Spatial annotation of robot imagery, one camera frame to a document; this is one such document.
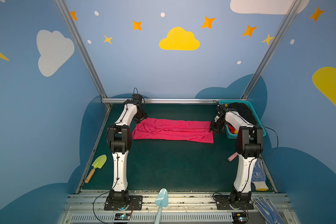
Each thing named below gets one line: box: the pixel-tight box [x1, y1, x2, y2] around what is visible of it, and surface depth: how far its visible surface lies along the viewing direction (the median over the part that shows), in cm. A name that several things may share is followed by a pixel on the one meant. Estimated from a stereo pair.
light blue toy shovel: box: [154, 187, 169, 224], surface depth 77 cm
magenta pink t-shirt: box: [132, 117, 214, 144], surface depth 106 cm
